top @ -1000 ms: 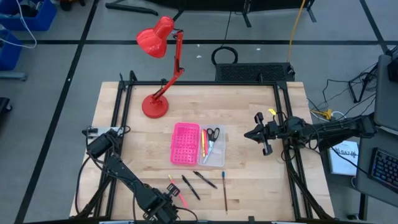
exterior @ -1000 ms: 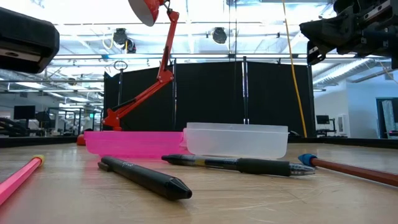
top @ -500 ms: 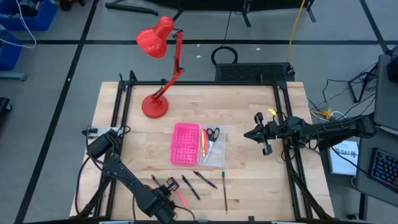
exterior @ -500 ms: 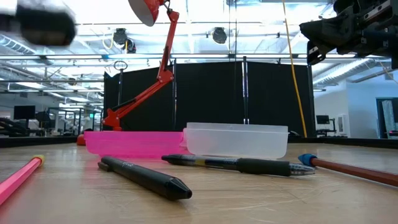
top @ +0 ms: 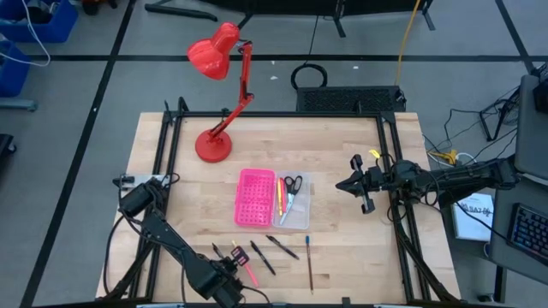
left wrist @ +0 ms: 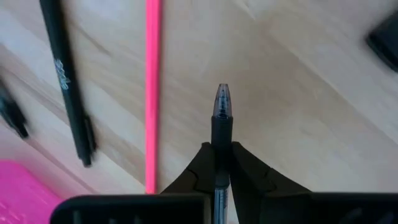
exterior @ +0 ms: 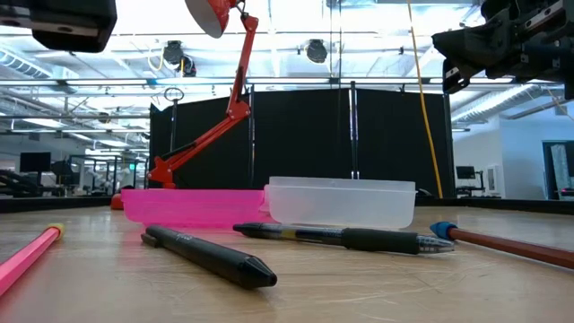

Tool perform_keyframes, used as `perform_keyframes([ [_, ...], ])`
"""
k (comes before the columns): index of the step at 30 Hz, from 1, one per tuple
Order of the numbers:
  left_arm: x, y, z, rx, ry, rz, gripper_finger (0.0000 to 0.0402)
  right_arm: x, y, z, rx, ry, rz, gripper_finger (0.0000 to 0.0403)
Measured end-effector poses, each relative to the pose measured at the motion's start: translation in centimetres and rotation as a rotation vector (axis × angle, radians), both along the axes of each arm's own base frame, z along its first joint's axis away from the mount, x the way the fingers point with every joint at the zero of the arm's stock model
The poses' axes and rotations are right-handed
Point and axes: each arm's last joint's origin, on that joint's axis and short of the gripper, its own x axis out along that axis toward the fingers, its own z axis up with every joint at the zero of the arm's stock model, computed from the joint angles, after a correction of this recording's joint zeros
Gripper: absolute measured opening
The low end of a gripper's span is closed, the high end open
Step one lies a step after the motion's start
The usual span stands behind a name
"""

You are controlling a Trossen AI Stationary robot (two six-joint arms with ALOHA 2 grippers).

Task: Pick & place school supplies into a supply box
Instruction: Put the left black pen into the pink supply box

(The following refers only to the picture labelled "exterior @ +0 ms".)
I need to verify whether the red desk lamp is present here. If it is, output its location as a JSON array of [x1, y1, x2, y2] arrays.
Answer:
[[110, 0, 261, 212]]

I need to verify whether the large black monitor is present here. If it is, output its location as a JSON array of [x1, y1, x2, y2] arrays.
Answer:
[[18, 152, 52, 174]]

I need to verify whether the pink-lidded clear supply box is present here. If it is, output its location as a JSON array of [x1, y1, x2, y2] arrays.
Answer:
[[120, 175, 417, 231]]

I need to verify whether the brown pencil blue cap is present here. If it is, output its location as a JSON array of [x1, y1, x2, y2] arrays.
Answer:
[[429, 220, 574, 271]]

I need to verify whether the ring-topped metal stand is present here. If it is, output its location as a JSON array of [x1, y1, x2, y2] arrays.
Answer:
[[162, 86, 186, 154]]

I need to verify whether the black gel pen rubber grip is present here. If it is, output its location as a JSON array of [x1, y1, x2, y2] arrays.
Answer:
[[232, 222, 456, 257]]

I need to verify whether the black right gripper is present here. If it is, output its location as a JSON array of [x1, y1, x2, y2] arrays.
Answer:
[[431, 0, 574, 100]]

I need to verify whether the background robot workstation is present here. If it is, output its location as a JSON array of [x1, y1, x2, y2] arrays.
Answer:
[[65, 153, 150, 195]]

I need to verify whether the pink pencil yellow eraser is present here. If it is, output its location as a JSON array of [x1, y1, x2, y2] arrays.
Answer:
[[0, 222, 66, 298]]

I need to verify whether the black folding partition screen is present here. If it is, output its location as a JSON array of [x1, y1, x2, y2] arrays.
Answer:
[[148, 87, 455, 199]]

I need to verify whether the thick matte black pen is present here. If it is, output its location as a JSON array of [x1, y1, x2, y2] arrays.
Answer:
[[140, 224, 279, 291]]

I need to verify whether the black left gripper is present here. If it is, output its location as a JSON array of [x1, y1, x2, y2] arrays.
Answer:
[[0, 0, 118, 54]]

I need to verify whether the yellow hanging cable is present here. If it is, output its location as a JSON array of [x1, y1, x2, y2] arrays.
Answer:
[[405, 0, 445, 200]]

